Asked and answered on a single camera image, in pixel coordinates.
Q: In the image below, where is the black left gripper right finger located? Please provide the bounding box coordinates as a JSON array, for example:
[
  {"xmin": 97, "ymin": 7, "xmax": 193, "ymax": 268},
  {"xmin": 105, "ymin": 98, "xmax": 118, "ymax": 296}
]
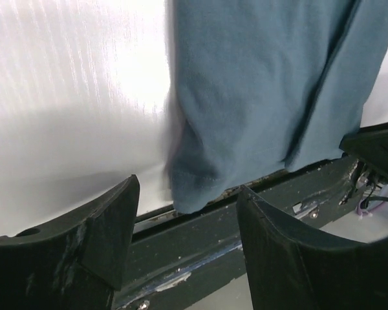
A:
[{"xmin": 236, "ymin": 187, "xmax": 388, "ymax": 309}]

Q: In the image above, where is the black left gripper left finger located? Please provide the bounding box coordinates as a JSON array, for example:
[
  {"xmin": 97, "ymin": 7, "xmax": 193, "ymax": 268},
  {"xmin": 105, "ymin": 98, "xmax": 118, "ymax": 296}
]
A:
[{"xmin": 0, "ymin": 175, "xmax": 140, "ymax": 309}]

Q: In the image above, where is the grey blue t shirt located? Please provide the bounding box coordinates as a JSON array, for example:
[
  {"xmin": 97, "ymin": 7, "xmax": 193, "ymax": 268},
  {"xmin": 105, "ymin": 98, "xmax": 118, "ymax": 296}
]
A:
[{"xmin": 169, "ymin": 1, "xmax": 388, "ymax": 214}]

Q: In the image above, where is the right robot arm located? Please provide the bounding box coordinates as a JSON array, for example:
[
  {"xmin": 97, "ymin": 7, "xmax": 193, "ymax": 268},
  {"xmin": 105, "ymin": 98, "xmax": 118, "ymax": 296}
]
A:
[{"xmin": 339, "ymin": 123, "xmax": 388, "ymax": 183}]

